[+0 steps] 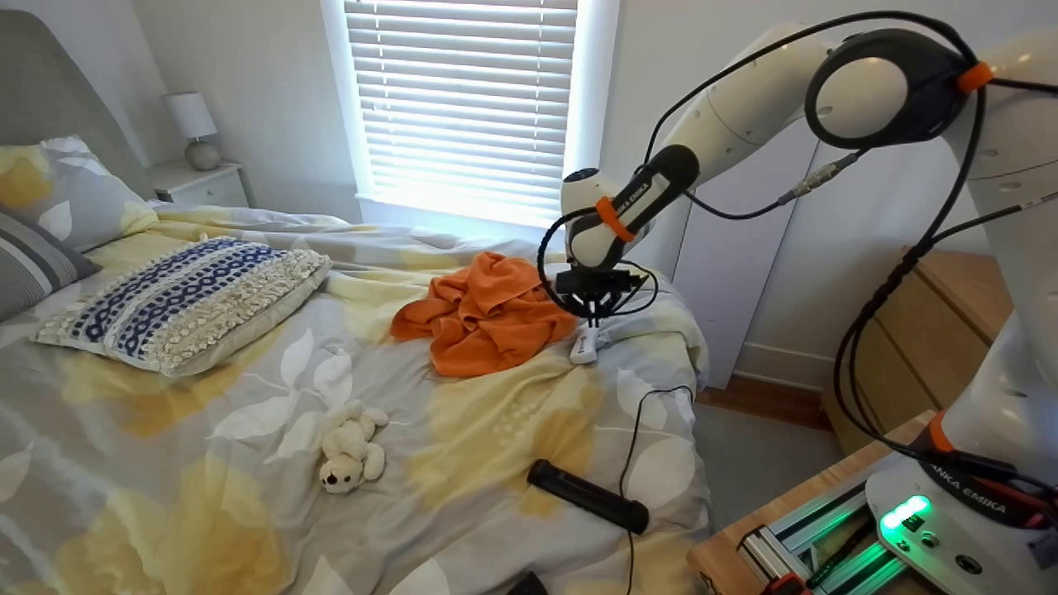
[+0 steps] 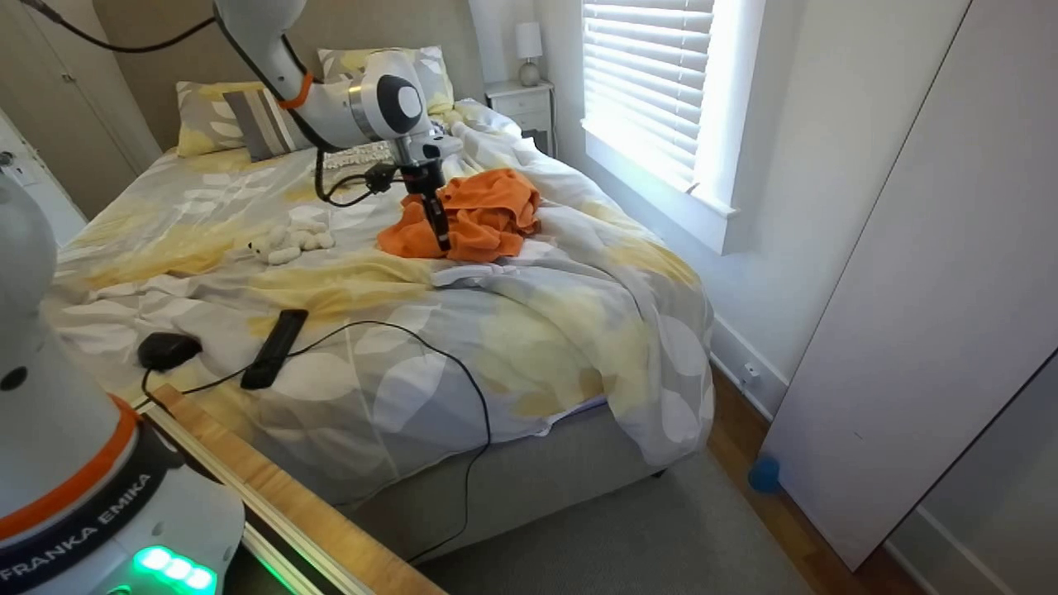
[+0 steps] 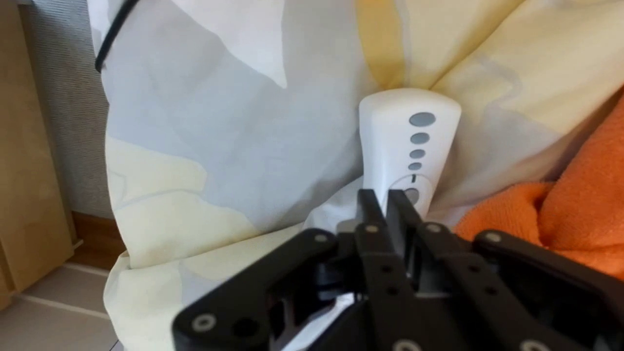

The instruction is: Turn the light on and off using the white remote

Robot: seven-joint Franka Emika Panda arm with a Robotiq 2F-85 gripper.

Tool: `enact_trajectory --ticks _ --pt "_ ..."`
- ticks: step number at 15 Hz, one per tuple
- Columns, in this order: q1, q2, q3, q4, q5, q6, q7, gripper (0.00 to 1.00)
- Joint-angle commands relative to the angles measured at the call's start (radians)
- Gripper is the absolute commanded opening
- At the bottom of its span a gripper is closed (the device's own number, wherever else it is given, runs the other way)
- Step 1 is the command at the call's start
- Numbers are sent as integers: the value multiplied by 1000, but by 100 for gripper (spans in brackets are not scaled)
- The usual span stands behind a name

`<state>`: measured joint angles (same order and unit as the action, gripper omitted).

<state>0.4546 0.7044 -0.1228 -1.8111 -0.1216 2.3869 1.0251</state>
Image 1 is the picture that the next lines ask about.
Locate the grey striped pillow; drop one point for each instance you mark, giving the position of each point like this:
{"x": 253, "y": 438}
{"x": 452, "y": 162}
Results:
{"x": 33, "y": 270}

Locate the blue white patterned pillow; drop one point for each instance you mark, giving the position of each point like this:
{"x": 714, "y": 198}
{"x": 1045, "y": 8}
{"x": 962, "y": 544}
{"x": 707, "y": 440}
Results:
{"x": 178, "y": 302}

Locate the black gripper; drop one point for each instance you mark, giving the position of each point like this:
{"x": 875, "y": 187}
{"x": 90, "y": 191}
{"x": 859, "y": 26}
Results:
{"x": 598, "y": 289}

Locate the white table lamp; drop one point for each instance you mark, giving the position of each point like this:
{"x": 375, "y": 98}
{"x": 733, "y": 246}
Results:
{"x": 195, "y": 127}

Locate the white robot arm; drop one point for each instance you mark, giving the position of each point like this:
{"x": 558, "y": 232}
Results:
{"x": 750, "y": 109}

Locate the yellow grey leaf-print duvet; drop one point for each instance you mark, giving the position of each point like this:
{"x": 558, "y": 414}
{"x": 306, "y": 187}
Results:
{"x": 218, "y": 465}

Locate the aluminium rail mount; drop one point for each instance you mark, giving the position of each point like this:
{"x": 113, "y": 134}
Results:
{"x": 815, "y": 548}

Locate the white plush toy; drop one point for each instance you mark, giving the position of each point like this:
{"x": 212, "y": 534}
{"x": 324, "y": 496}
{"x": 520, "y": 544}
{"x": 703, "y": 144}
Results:
{"x": 350, "y": 447}

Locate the orange cloth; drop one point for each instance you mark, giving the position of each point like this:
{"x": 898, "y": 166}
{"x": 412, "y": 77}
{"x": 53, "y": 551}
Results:
{"x": 483, "y": 315}

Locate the white nightstand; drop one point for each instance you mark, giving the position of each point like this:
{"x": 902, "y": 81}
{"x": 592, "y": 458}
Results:
{"x": 203, "y": 187}

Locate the black stick-shaped device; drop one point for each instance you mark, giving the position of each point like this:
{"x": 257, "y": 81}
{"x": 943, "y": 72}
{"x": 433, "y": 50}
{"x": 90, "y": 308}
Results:
{"x": 582, "y": 496}

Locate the white window blind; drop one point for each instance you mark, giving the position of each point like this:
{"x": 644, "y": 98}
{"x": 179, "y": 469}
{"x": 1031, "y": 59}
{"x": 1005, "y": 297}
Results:
{"x": 463, "y": 109}

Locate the white closet door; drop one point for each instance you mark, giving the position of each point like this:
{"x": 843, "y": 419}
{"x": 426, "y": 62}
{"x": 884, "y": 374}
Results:
{"x": 773, "y": 265}

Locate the brown wooden dresser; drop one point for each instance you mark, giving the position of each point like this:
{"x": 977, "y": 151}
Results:
{"x": 915, "y": 341}

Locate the yellow grey leaf-print pillow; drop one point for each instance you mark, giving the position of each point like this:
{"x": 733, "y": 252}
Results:
{"x": 77, "y": 193}

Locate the grey upholstered headboard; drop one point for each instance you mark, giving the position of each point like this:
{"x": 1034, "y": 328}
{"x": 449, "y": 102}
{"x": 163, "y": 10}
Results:
{"x": 53, "y": 87}

